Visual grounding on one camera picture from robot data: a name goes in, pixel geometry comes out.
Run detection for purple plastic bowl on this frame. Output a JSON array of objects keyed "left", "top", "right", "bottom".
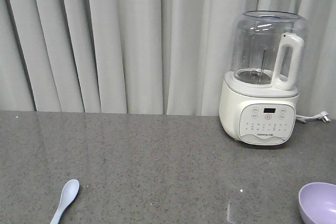
[{"left": 298, "top": 182, "right": 335, "bottom": 223}]

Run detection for white power cord with plug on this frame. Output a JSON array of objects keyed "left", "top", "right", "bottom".
[{"left": 296, "top": 111, "right": 331, "bottom": 124}]

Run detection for grey pleated curtain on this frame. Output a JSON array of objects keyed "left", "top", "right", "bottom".
[{"left": 1, "top": 0, "right": 335, "bottom": 116}]

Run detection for light blue plastic spoon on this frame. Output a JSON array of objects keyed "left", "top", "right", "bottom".
[{"left": 50, "top": 179, "right": 80, "bottom": 224}]

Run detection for white blender with clear jar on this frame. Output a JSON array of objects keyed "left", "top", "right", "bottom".
[{"left": 219, "top": 10, "right": 308, "bottom": 146}]

